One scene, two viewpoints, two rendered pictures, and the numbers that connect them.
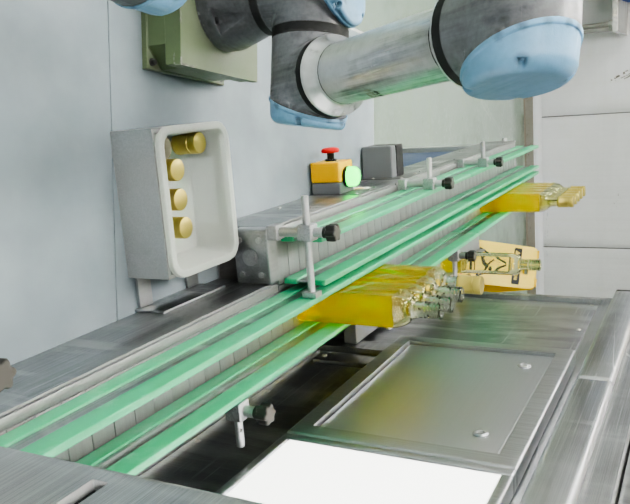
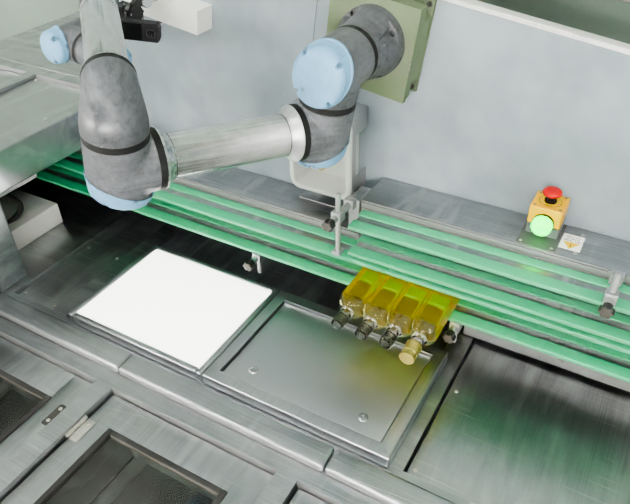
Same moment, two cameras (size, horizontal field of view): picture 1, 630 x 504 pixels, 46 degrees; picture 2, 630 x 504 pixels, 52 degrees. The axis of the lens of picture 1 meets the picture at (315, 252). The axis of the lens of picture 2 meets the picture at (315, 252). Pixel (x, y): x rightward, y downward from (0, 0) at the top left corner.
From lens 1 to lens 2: 182 cm
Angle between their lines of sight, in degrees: 85
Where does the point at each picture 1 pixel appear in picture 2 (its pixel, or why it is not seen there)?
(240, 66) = (383, 88)
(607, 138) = not seen: outside the picture
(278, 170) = (483, 175)
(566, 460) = (207, 401)
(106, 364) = (225, 191)
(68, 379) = (208, 185)
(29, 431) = (175, 188)
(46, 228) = not seen: hidden behind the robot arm
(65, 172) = (275, 103)
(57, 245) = not seen: hidden behind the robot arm
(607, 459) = (220, 433)
